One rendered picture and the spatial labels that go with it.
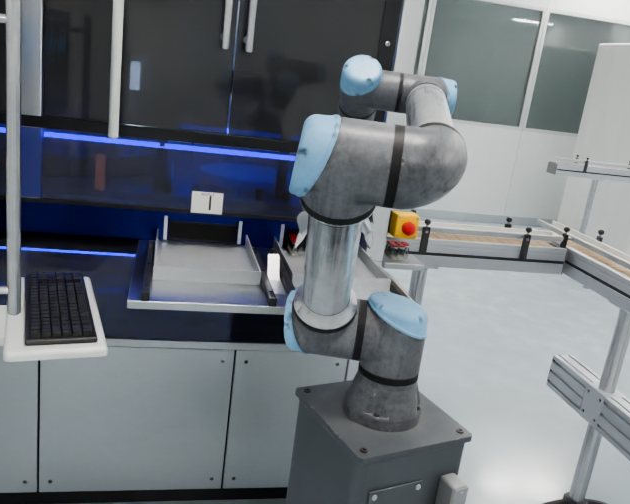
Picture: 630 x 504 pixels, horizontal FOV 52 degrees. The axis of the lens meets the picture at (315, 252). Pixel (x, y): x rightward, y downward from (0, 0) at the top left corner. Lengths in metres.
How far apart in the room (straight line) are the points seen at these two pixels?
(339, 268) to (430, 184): 0.24
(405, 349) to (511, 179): 6.24
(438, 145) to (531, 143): 6.53
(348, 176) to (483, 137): 6.30
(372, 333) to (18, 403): 1.20
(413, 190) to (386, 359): 0.43
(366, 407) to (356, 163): 0.54
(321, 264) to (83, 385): 1.15
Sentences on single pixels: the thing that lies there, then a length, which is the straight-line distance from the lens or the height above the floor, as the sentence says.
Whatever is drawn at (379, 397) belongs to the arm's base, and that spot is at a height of 0.85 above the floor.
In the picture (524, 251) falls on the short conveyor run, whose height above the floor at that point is 0.92.
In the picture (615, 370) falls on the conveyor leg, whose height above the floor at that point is 0.63.
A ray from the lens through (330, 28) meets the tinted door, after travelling 1.83.
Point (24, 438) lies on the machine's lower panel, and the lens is 2.15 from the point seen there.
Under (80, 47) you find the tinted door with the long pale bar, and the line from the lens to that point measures 1.80.
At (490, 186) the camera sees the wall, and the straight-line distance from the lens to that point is 7.29.
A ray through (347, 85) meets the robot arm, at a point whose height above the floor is 1.39.
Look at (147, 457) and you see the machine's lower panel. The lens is 2.15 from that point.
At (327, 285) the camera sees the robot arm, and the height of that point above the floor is 1.08.
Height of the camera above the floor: 1.42
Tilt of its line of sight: 16 degrees down
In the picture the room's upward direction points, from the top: 8 degrees clockwise
